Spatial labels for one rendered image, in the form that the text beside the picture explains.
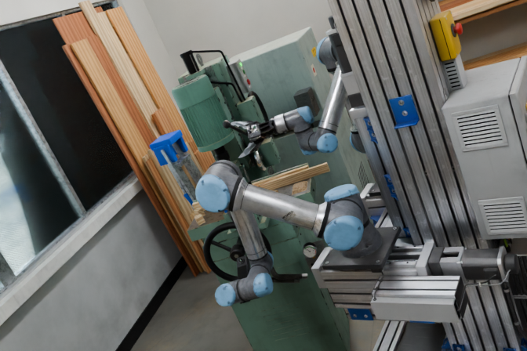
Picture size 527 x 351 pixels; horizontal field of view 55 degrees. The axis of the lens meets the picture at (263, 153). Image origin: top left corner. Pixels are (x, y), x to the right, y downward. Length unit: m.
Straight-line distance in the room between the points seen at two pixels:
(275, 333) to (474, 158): 1.39
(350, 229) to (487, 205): 0.43
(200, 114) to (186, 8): 2.64
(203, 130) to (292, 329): 1.05
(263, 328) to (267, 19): 2.79
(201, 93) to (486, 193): 1.20
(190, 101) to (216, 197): 0.72
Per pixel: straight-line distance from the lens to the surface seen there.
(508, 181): 1.66
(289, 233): 2.29
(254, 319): 2.57
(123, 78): 4.01
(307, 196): 2.20
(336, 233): 1.58
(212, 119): 2.23
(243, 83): 2.51
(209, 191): 1.59
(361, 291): 1.88
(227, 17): 4.65
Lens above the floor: 1.73
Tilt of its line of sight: 16 degrees down
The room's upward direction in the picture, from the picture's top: 23 degrees counter-clockwise
